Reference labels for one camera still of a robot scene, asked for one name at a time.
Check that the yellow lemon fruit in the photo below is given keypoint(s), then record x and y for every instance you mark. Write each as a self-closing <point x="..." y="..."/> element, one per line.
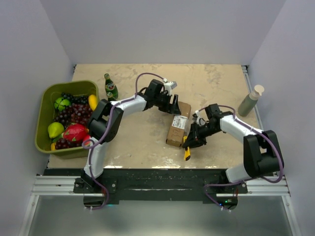
<point x="93" y="101"/>

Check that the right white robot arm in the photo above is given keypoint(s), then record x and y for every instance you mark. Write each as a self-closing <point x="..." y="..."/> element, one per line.
<point x="262" y="156"/>

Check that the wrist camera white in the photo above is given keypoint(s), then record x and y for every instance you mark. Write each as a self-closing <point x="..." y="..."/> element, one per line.
<point x="196" y="117"/>
<point x="169" y="86"/>

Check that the small red apple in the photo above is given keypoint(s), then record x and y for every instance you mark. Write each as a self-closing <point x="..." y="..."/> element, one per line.
<point x="86" y="141"/>

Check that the lower dark red grapes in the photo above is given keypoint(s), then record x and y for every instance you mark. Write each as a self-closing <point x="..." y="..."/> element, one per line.
<point x="64" y="144"/>

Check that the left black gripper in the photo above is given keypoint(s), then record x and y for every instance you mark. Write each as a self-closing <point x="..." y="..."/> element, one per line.
<point x="172" y="108"/>

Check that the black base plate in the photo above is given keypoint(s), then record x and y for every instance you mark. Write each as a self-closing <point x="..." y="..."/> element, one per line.
<point x="116" y="185"/>

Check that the red purple grape bunch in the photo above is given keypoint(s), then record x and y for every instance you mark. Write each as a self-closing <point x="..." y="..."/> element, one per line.
<point x="74" y="114"/>

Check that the beige cup bottle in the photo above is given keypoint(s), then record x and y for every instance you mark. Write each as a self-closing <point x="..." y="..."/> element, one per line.
<point x="250" y="100"/>

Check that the red dragon fruit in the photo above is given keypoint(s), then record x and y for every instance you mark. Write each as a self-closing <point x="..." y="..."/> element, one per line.
<point x="75" y="133"/>

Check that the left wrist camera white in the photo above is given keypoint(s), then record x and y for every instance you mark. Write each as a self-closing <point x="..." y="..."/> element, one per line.
<point x="169" y="86"/>

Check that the yellow green pear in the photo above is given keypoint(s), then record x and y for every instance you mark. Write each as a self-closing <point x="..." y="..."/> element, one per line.
<point x="55" y="129"/>

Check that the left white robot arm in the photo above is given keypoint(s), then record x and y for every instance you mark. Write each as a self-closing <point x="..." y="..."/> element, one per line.
<point x="106" y="119"/>

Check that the brown cardboard express box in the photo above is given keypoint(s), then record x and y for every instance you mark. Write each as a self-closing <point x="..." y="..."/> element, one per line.
<point x="179" y="126"/>

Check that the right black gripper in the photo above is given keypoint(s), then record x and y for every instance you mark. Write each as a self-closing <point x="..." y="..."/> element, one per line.
<point x="194" y="139"/>

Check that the dark black grape bunch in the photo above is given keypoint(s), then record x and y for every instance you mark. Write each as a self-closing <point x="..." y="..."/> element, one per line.
<point x="79" y="99"/>

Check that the olive green plastic bin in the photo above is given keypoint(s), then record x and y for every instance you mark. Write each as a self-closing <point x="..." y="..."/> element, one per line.
<point x="47" y="113"/>

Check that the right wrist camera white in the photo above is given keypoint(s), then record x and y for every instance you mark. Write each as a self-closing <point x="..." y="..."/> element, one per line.
<point x="196" y="117"/>

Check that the yellow utility knife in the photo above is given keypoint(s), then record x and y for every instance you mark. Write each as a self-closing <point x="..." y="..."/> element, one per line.
<point x="187" y="150"/>

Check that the green glass bottle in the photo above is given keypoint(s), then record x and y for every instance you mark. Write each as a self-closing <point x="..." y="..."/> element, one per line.
<point x="110" y="86"/>
<point x="110" y="96"/>

